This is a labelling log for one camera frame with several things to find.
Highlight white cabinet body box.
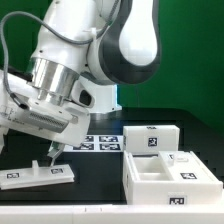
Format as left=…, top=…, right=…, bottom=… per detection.
left=123, top=151, right=223, bottom=205

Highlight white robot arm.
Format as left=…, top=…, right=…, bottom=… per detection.
left=0, top=0, right=161, bottom=157

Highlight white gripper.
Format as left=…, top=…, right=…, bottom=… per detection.
left=0, top=70, right=90, bottom=165

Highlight white marker sheet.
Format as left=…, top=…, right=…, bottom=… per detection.
left=64, top=135, right=123, bottom=152

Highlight white cabinet top block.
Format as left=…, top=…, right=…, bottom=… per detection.
left=123, top=125, right=180, bottom=154

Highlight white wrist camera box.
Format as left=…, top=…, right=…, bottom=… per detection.
left=70, top=80, right=95, bottom=108

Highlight white cabinet door panel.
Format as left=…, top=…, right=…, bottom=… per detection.
left=0, top=160, right=74, bottom=190

